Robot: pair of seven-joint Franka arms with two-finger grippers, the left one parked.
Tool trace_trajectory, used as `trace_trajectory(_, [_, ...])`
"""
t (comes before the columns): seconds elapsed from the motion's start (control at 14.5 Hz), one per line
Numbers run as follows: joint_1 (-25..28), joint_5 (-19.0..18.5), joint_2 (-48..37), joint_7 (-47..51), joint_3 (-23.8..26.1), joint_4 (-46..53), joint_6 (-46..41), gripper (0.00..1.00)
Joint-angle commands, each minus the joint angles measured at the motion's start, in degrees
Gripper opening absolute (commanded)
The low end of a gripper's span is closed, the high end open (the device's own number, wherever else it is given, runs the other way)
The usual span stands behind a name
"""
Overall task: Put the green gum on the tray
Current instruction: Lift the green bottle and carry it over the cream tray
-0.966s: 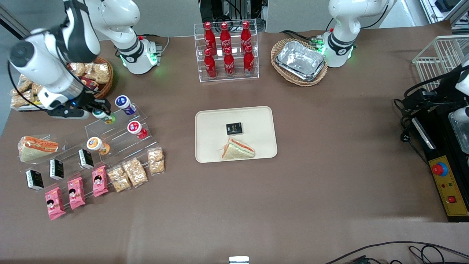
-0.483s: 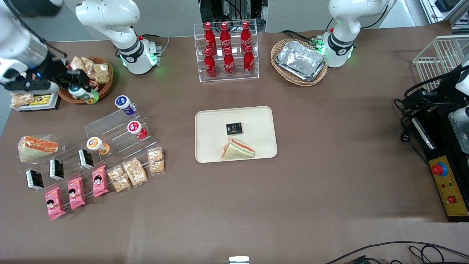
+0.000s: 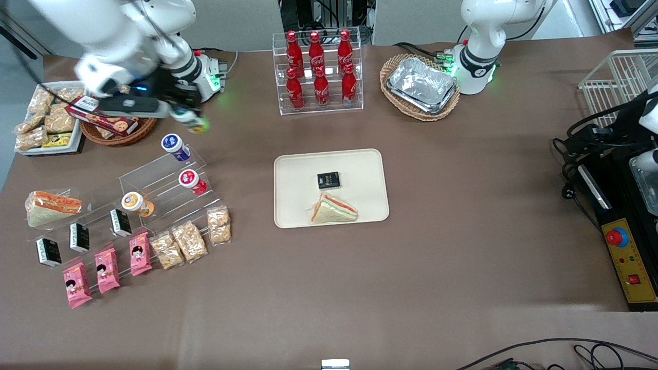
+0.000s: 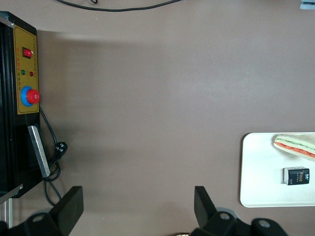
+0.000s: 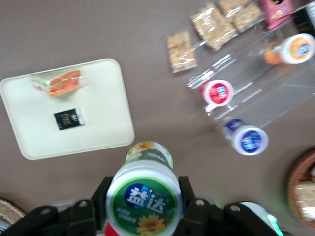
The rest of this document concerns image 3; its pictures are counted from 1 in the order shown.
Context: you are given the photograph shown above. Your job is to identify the beige plastic tray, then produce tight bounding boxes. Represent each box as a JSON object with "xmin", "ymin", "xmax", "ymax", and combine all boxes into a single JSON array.
[{"xmin": 273, "ymin": 149, "xmax": 390, "ymax": 229}]

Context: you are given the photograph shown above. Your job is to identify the yellow snack pack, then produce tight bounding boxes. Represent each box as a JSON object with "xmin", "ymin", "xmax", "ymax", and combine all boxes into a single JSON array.
[{"xmin": 42, "ymin": 132, "xmax": 73, "ymax": 149}]

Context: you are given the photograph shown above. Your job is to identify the red cola bottle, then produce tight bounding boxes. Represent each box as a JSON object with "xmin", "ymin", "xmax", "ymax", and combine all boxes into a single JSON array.
[
  {"xmin": 308, "ymin": 31, "xmax": 326, "ymax": 76},
  {"xmin": 313, "ymin": 67, "xmax": 331, "ymax": 109},
  {"xmin": 286, "ymin": 68, "xmax": 305, "ymax": 112},
  {"xmin": 341, "ymin": 63, "xmax": 358, "ymax": 107},
  {"xmin": 286, "ymin": 30, "xmax": 304, "ymax": 78},
  {"xmin": 337, "ymin": 29, "xmax": 355, "ymax": 72}
]

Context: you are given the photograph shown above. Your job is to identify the light wicker basket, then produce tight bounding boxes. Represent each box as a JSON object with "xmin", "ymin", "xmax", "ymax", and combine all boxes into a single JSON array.
[{"xmin": 379, "ymin": 53, "xmax": 461, "ymax": 122}]

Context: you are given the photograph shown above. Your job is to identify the black background equipment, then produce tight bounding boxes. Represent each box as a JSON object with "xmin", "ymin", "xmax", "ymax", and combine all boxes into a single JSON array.
[{"xmin": 279, "ymin": 0, "xmax": 374, "ymax": 45}]

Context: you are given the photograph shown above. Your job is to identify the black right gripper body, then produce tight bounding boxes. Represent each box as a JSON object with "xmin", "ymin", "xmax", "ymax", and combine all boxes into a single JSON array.
[{"xmin": 138, "ymin": 68, "xmax": 202, "ymax": 107}]

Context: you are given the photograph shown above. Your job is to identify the orange gum bottle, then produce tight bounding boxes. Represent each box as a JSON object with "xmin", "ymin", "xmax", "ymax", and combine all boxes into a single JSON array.
[{"xmin": 121, "ymin": 191, "xmax": 155, "ymax": 218}]

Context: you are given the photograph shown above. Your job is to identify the clear acrylic bottle rack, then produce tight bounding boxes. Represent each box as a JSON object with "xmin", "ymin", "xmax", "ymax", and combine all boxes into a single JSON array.
[{"xmin": 272, "ymin": 26, "xmax": 364, "ymax": 116}]

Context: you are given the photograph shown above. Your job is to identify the black cable with plug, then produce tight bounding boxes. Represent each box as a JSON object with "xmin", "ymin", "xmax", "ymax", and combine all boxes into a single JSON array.
[{"xmin": 552, "ymin": 136, "xmax": 603, "ymax": 233}]

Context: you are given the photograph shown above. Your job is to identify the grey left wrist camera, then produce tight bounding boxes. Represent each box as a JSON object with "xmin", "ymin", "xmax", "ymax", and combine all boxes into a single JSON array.
[{"xmin": 629, "ymin": 149, "xmax": 658, "ymax": 174}]

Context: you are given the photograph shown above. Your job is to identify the green gum bottle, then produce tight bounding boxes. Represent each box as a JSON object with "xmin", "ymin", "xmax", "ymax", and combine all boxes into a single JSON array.
[{"xmin": 171, "ymin": 108, "xmax": 211, "ymax": 135}]

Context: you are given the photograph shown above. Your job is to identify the grey arm base cable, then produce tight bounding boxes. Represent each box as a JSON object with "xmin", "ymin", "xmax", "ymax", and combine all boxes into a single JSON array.
[{"xmin": 194, "ymin": 47, "xmax": 240, "ymax": 79}]

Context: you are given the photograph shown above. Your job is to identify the red gum bottle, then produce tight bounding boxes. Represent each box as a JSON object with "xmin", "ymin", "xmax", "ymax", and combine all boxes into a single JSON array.
[{"xmin": 178, "ymin": 169, "xmax": 208, "ymax": 196}]

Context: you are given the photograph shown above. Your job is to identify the black and yellow control box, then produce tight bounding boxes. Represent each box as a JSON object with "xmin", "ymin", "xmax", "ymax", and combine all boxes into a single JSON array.
[{"xmin": 575, "ymin": 152, "xmax": 658, "ymax": 313}]

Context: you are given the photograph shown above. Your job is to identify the black arm base cable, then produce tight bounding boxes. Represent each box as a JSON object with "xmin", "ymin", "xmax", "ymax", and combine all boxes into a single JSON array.
[{"xmin": 393, "ymin": 42, "xmax": 454, "ymax": 65}]

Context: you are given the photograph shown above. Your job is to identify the red emergency stop button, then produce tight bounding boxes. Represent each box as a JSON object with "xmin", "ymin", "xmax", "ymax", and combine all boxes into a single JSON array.
[{"xmin": 605, "ymin": 227, "xmax": 629, "ymax": 248}]

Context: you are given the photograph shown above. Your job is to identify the white wire basket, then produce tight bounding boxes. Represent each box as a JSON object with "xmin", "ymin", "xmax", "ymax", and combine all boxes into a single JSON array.
[{"xmin": 578, "ymin": 49, "xmax": 658, "ymax": 130}]

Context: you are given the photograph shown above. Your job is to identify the stacked aluminium foil trays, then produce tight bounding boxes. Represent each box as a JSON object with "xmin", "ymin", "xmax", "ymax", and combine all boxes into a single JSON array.
[{"xmin": 386, "ymin": 57, "xmax": 459, "ymax": 115}]

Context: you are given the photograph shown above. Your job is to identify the blue gum bottle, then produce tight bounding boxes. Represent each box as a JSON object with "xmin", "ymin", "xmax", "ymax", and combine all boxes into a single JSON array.
[{"xmin": 161, "ymin": 133, "xmax": 192, "ymax": 162}]

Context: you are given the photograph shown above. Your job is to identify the dark red cookie box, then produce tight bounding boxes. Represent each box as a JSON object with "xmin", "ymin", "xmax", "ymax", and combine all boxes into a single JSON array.
[{"xmin": 65, "ymin": 95, "xmax": 140, "ymax": 137}]

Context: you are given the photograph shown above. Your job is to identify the brown wicker basket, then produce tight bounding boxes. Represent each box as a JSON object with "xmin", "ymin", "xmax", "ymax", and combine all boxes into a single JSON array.
[{"xmin": 79, "ymin": 114, "xmax": 158, "ymax": 147}]

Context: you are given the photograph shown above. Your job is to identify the white rectangular snack tray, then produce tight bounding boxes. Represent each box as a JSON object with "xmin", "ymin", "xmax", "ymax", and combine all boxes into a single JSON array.
[{"xmin": 14, "ymin": 80, "xmax": 87, "ymax": 157}]

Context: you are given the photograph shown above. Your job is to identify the black floor cables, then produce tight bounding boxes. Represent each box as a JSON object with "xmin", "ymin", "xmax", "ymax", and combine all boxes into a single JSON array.
[{"xmin": 456, "ymin": 338, "xmax": 658, "ymax": 370}]

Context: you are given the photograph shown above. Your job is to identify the wrapped triangle sandwich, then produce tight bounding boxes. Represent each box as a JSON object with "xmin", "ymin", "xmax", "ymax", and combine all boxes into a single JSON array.
[
  {"xmin": 310, "ymin": 193, "xmax": 359, "ymax": 225},
  {"xmin": 25, "ymin": 190, "xmax": 83, "ymax": 228}
]

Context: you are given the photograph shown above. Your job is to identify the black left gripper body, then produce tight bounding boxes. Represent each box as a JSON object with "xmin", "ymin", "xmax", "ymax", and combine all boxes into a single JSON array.
[{"xmin": 565, "ymin": 92, "xmax": 649, "ymax": 155}]

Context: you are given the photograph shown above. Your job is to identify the aluminium frame shelf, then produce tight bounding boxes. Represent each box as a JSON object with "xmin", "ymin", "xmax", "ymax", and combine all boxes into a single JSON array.
[{"xmin": 590, "ymin": 0, "xmax": 658, "ymax": 48}]

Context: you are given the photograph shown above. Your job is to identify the pink snack packet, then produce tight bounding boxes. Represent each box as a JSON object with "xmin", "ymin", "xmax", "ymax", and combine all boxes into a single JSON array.
[
  {"xmin": 129, "ymin": 231, "xmax": 153, "ymax": 277},
  {"xmin": 94, "ymin": 248, "xmax": 121, "ymax": 294},
  {"xmin": 62, "ymin": 262, "xmax": 94, "ymax": 309}
]

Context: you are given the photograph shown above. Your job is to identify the clear acrylic tiered display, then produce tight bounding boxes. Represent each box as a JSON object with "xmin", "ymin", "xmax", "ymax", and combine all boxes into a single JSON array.
[{"xmin": 24, "ymin": 145, "xmax": 222, "ymax": 269}]

